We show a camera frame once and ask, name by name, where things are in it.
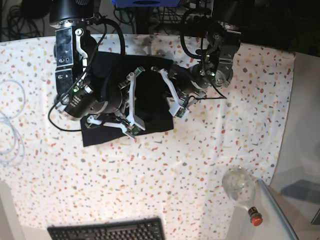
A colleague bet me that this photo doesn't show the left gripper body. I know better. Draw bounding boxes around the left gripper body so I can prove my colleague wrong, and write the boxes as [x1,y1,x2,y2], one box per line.
[168,64,209,100]

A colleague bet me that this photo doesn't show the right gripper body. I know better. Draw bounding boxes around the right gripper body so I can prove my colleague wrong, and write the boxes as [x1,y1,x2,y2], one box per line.
[59,83,130,121]

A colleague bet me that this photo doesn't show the black t-shirt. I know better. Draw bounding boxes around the black t-shirt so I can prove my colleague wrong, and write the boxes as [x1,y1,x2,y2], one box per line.
[93,52,175,135]

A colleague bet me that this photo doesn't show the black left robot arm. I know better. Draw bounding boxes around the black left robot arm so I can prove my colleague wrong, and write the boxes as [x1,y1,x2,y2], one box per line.
[152,0,255,119]

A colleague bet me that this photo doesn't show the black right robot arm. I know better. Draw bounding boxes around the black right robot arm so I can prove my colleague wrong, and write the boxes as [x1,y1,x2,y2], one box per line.
[49,0,145,138]

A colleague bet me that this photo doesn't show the terrazzo pattern tablecloth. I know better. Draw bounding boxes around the terrazzo pattern tablecloth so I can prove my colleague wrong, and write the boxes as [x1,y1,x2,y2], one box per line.
[0,37,296,240]

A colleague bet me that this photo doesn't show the blue box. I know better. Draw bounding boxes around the blue box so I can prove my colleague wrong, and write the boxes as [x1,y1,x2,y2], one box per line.
[111,0,181,8]

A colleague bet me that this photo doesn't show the clear bottle with red cap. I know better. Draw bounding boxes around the clear bottle with red cap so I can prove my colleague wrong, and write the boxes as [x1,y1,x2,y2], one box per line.
[222,166,263,227]

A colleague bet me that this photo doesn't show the black computer keyboard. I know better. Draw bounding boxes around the black computer keyboard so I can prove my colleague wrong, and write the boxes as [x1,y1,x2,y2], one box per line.
[47,217,166,240]

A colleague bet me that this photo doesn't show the white coiled cable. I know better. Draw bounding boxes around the white coiled cable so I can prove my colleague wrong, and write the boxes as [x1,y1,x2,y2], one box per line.
[0,79,27,167]

